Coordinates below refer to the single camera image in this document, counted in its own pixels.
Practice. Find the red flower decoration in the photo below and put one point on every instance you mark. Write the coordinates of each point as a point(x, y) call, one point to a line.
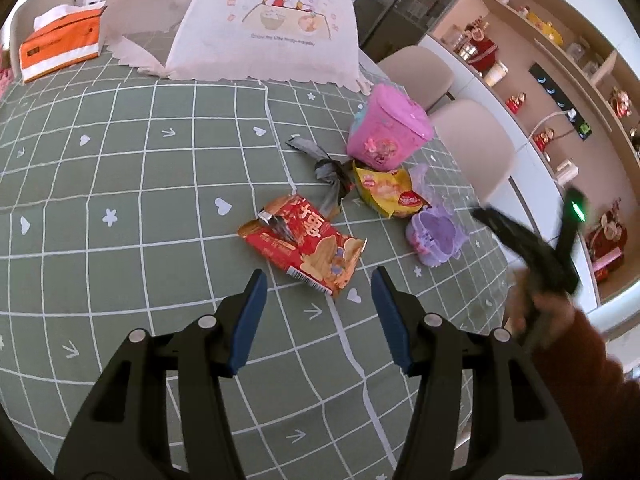
point(606, 242)

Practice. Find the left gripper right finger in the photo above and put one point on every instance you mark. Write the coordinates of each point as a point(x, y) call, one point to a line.
point(482, 410)

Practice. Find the green checkered tablecloth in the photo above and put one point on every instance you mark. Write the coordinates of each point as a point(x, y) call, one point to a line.
point(121, 201)

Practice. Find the grey wrapper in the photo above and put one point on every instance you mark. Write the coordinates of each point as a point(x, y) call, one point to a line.
point(329, 171)

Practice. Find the person's red sleeve forearm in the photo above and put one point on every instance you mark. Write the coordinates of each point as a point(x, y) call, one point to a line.
point(600, 406)

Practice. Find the far beige chair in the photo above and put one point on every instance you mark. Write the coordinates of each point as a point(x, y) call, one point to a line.
point(423, 74)

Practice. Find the middle beige chair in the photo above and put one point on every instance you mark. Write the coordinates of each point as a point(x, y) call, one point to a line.
point(482, 149)

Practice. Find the red chip bag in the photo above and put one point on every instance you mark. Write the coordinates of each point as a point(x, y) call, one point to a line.
point(292, 234)

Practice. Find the pink toy bucket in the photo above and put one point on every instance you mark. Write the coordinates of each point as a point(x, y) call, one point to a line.
point(389, 129)

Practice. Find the orange tissue box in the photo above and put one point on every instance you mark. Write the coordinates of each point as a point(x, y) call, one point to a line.
point(63, 36)

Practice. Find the white electric kettle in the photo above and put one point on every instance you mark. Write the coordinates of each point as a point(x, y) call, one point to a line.
point(566, 172)

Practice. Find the beige chair at table left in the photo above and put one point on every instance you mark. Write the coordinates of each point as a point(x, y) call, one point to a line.
point(22, 25)

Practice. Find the yellow snack bag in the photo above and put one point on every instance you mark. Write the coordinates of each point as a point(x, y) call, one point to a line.
point(388, 193)

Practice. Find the mesh food cover tent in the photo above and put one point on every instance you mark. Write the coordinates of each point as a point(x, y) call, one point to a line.
point(213, 40)

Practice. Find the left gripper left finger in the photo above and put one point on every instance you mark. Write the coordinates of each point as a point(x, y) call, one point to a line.
point(157, 410)

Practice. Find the black power strip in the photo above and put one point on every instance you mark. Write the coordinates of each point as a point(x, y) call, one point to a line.
point(562, 102)

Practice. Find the yellow teapot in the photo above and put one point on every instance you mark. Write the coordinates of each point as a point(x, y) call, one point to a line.
point(546, 28)

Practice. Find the person's right hand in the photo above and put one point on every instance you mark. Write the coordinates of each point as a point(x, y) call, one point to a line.
point(536, 319)

